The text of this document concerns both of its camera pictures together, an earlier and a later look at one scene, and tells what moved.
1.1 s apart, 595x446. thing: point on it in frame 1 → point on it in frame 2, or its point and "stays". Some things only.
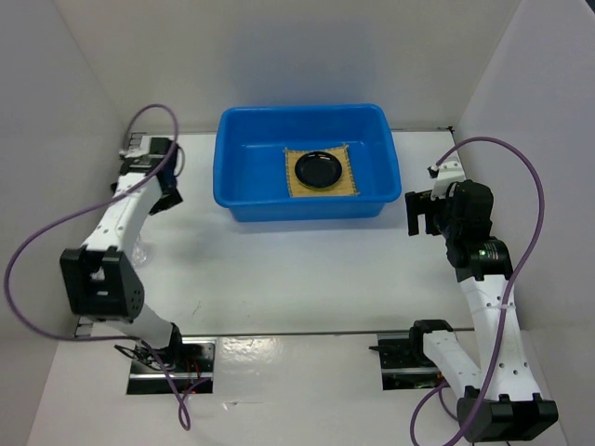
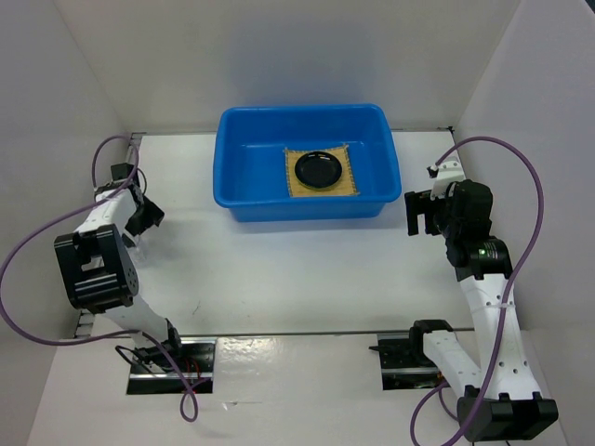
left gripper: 167,202 → 152,216
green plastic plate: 321,188 stays
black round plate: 318,170 stays
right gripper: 416,204 stays
